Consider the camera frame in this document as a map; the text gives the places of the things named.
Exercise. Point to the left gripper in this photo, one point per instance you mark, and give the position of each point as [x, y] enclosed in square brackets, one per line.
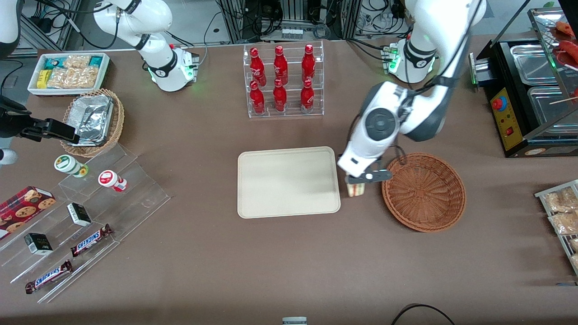
[378, 164]

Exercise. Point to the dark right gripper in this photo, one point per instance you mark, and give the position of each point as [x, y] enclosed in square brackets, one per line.
[14, 123]

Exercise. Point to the triangular sandwich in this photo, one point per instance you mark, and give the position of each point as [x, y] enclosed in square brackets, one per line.
[356, 190]

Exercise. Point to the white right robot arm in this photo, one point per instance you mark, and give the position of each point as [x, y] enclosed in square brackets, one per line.
[153, 18]

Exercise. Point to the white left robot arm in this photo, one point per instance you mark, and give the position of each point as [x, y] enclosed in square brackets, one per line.
[424, 27]

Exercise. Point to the silver foil tray stack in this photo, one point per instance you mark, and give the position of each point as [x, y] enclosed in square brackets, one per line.
[92, 117]

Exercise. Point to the light tan wicker basket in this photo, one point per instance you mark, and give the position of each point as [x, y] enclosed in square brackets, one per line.
[117, 122]

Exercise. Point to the beige plastic tray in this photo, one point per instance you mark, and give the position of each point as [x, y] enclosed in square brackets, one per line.
[289, 183]

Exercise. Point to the brown round wicker basket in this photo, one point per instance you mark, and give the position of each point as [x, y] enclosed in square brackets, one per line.
[424, 194]

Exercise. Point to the tray of packaged snacks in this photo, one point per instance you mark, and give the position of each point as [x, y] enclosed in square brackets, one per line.
[542, 195]

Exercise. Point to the green lid yogurt cup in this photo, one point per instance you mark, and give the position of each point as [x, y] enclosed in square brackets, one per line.
[67, 164]

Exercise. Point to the white rectangular snack bin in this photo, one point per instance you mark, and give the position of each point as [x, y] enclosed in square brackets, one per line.
[32, 88]

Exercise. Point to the yellow snack pack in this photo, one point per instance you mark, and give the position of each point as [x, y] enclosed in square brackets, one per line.
[44, 79]

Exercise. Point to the large clear cracker bag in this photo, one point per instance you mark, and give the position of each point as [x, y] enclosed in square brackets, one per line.
[72, 77]

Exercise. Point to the teal snack pack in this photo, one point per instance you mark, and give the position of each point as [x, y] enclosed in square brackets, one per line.
[53, 62]
[95, 61]

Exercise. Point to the red lid yogurt cup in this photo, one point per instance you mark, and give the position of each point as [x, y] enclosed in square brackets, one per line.
[108, 178]

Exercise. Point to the small clear cracker bag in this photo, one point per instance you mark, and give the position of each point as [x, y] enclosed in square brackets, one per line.
[76, 61]

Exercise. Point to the red cookie box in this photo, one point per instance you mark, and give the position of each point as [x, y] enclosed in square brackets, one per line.
[22, 207]

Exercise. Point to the small black carton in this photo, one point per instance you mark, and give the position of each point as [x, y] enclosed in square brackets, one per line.
[38, 243]
[79, 214]

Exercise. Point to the clear acrylic bottle rack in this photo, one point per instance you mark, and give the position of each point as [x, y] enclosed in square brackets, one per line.
[291, 115]

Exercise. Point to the red cola bottle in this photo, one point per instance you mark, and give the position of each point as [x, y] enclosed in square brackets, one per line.
[307, 97]
[308, 63]
[280, 65]
[257, 99]
[257, 65]
[280, 97]

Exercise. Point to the clear acrylic stepped display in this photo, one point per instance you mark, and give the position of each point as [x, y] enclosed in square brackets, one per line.
[135, 198]

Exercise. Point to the brown Snickers bar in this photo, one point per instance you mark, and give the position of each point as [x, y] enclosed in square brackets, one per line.
[90, 240]
[48, 276]

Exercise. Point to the small grey white object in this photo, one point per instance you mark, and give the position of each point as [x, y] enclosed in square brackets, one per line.
[294, 321]

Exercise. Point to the white power strip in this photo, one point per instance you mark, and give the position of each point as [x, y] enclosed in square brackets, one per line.
[291, 33]

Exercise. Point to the black food warmer machine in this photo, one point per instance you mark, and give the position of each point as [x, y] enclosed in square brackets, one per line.
[505, 119]

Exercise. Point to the silver box with green light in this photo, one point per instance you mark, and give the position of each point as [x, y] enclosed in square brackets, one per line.
[479, 70]

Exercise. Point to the steel warmer pan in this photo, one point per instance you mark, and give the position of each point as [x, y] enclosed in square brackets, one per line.
[548, 113]
[533, 65]

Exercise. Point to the clear fried snack bag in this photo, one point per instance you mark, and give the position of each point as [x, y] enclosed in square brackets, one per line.
[575, 262]
[574, 244]
[562, 201]
[564, 223]

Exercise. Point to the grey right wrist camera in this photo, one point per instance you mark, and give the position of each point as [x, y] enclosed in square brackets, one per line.
[6, 157]

